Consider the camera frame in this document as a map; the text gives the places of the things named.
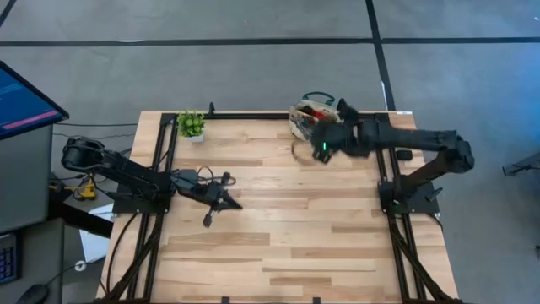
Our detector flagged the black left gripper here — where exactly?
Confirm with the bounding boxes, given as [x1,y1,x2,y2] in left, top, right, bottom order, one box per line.
[197,171,244,229]

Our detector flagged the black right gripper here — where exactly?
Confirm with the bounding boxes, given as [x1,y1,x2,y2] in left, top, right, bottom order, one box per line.
[310,119,360,166]

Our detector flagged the beige gardening bag green trim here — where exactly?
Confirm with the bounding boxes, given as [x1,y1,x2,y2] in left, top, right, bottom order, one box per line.
[288,90,343,167]

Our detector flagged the green plant in white pot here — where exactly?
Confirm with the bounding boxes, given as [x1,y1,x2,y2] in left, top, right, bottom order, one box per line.
[175,111,207,144]

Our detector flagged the white paper sheet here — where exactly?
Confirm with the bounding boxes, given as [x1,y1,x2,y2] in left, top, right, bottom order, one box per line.
[78,204,116,264]

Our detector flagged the yellow clamp tool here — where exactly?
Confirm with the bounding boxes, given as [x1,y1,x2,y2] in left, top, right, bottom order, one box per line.
[50,176,99,202]

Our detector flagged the black desk leg beam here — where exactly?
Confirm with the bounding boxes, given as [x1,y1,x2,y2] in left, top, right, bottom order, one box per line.
[48,198,115,240]

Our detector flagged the black stand foot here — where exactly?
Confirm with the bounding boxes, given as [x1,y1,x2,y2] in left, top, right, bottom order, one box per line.
[501,151,540,177]

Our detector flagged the black computer mouse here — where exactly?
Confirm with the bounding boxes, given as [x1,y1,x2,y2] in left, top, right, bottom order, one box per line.
[14,285,48,304]

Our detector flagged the black keyboard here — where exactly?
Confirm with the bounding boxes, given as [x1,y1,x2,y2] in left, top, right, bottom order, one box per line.
[0,231,20,286]

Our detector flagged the blue-screen monitor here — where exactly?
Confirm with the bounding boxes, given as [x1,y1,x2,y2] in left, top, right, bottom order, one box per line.
[0,60,71,141]

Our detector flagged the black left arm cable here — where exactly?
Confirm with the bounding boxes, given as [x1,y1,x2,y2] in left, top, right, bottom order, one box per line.
[197,165,217,184]

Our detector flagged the black aluminium table frame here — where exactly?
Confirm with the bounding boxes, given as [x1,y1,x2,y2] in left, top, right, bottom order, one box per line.
[100,97,463,304]

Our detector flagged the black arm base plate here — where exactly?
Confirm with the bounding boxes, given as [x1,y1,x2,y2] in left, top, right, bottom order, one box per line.
[110,179,174,215]
[378,180,440,215]

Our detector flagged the black floor cable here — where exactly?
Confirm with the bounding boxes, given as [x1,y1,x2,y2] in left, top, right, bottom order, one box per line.
[52,132,136,141]

